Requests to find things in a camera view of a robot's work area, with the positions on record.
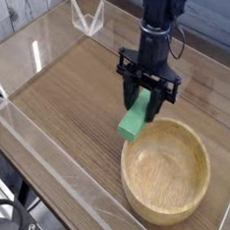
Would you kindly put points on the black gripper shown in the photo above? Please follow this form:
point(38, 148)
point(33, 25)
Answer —
point(148, 67)

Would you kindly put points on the green rectangular block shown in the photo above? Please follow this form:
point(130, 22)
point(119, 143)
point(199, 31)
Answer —
point(133, 122)

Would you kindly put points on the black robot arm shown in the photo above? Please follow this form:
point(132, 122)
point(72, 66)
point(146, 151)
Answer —
point(162, 13)

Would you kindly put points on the brown wooden bowl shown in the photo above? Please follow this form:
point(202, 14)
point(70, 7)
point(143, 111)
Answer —
point(165, 172)

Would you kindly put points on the black table leg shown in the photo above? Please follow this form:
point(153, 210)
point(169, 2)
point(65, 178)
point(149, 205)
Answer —
point(23, 193)

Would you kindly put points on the clear acrylic enclosure wall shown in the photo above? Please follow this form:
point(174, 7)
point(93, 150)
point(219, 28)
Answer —
point(62, 102)

